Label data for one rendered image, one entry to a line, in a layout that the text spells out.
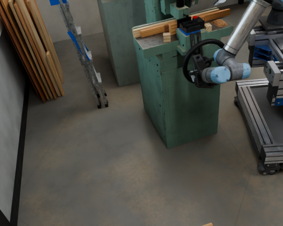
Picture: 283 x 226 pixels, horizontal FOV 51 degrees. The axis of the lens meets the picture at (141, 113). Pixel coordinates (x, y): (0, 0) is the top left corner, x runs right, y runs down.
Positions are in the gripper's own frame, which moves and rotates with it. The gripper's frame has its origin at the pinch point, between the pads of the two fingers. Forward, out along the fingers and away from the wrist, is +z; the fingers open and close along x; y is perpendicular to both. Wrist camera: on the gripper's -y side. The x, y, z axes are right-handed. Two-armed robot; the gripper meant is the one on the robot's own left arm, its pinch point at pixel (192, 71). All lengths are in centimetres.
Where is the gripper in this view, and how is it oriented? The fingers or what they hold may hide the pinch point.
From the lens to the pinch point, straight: 170.4
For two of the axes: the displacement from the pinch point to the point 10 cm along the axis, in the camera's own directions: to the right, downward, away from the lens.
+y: 2.5, 9.5, 1.8
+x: 9.4, -2.8, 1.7
